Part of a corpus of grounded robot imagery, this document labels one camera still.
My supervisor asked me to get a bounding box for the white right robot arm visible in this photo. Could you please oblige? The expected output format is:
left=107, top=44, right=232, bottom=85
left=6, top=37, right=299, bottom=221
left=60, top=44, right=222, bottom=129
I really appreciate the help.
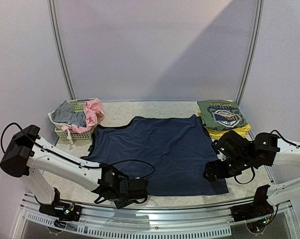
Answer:
left=202, top=130, right=300, bottom=217

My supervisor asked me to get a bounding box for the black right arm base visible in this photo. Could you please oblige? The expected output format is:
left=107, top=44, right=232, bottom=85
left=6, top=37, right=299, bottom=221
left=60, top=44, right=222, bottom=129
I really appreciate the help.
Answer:
left=230, top=184, right=280, bottom=225

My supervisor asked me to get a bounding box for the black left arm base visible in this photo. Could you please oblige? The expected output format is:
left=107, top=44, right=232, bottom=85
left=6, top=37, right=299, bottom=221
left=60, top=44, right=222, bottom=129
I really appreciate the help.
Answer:
left=37, top=188, right=83, bottom=222

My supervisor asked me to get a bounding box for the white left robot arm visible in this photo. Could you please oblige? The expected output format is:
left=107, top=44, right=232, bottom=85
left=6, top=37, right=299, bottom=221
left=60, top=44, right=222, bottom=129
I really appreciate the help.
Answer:
left=0, top=122, right=148, bottom=216

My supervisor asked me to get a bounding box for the beige perforated laundry basket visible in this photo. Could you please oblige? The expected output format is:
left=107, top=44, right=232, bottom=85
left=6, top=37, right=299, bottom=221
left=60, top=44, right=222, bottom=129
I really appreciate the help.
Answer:
left=48, top=98, right=104, bottom=143

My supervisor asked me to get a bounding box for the green printed folded t-shirt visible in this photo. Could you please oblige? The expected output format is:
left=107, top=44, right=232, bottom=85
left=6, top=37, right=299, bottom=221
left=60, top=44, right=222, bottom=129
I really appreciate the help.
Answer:
left=197, top=100, right=248, bottom=131

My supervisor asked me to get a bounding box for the pink garment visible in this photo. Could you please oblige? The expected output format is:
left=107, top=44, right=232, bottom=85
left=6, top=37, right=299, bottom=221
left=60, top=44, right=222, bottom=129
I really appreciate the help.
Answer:
left=58, top=98, right=105, bottom=134

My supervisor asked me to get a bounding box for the grey garment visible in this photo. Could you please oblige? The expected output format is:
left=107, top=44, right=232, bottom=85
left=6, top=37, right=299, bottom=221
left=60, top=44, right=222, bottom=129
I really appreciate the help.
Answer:
left=48, top=100, right=87, bottom=127

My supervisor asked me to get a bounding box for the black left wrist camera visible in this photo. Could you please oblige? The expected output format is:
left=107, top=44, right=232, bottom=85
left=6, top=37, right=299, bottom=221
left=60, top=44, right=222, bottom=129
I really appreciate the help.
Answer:
left=126, top=178, right=149, bottom=200

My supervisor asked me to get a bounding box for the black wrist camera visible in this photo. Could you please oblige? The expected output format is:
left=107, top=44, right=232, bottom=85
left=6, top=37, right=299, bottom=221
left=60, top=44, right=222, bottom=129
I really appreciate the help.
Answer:
left=211, top=130, right=250, bottom=159
left=126, top=178, right=149, bottom=200

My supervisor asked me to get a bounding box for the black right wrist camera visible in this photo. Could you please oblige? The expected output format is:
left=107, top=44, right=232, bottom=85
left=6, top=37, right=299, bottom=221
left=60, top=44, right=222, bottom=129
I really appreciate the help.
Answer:
left=211, top=130, right=250, bottom=159

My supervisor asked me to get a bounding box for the aluminium front rail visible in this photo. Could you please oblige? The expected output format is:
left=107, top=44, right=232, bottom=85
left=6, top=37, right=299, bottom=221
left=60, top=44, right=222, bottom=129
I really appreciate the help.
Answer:
left=12, top=192, right=300, bottom=239

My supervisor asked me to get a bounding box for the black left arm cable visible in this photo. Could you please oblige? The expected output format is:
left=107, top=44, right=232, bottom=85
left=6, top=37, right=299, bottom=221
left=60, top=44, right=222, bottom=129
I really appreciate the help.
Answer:
left=0, top=121, right=156, bottom=205

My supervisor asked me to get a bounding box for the right aluminium frame post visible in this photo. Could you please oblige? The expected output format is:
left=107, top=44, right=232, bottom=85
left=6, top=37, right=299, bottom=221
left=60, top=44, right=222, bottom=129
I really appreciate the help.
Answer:
left=235, top=0, right=264, bottom=105

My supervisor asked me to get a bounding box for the aluminium frame post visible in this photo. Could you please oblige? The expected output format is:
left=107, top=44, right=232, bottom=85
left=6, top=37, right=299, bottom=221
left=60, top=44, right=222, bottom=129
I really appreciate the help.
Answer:
left=235, top=0, right=264, bottom=105
left=47, top=0, right=76, bottom=100

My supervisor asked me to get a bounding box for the left aluminium frame post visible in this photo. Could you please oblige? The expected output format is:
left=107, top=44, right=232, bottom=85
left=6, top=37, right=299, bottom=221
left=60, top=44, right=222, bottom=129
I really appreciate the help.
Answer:
left=47, top=0, right=76, bottom=100

